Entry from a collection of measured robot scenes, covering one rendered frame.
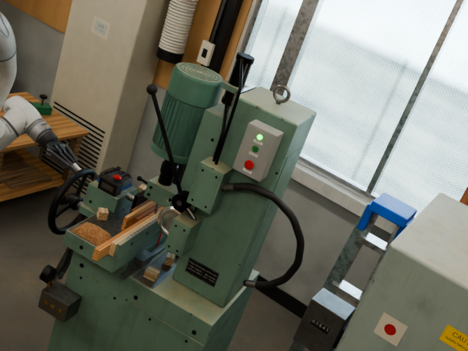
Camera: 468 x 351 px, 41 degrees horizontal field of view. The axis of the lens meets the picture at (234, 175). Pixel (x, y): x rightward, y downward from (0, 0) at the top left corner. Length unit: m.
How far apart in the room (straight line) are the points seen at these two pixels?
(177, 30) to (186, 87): 1.59
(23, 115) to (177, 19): 1.28
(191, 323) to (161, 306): 0.12
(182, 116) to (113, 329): 0.82
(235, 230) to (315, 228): 1.53
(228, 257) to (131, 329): 0.45
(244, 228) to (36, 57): 2.87
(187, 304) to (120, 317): 0.27
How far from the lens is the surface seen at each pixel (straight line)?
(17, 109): 2.65
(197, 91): 2.03
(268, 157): 1.87
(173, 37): 3.61
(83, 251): 2.16
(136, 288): 2.20
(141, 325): 2.27
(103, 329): 2.37
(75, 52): 3.93
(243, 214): 2.03
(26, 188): 3.80
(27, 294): 3.31
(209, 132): 2.04
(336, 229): 3.50
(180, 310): 2.15
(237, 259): 2.10
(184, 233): 2.04
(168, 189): 2.23
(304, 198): 3.53
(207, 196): 1.97
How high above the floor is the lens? 2.08
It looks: 24 degrees down
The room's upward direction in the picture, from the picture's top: 20 degrees clockwise
